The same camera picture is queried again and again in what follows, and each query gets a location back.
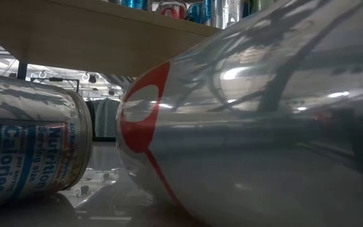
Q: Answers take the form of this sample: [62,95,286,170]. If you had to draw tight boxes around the grey-green hanging cloth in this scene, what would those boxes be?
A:
[92,98,121,139]

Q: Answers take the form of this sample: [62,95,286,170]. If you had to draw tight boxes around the silver Diet Coke can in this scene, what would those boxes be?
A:
[115,0,363,227]
[155,0,188,20]

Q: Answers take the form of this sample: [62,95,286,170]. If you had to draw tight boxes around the slim blue silver energy can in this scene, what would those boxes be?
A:
[0,71,93,209]
[204,0,244,30]
[187,1,205,25]
[120,0,153,11]

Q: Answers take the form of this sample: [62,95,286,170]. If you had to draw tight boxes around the green soda can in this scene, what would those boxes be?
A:
[250,0,277,15]

